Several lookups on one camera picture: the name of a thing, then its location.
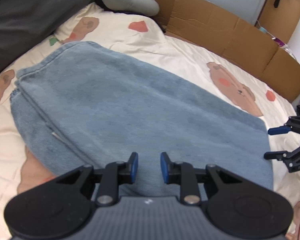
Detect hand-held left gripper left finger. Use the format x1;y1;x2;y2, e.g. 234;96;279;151
54;152;139;205

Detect dark grey pillow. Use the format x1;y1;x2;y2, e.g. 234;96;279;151
0;0;95;80

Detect upright cardboard box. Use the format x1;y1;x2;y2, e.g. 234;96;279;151
257;0;300;44

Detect cream bear print blanket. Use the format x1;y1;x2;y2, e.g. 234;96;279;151
0;2;300;240

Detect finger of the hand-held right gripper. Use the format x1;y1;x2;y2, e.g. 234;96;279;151
267;115;300;137
264;140;300;173

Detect black cloth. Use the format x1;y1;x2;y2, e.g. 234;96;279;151
95;0;163;19

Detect light blue denim pants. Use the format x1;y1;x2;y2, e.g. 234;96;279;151
10;41;274;198

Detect purple white detergent pouch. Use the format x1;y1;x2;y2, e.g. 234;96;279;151
272;36;290;48

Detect folded cardboard sheet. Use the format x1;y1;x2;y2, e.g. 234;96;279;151
126;0;300;103

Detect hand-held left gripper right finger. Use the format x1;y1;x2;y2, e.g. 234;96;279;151
160;152;245;205

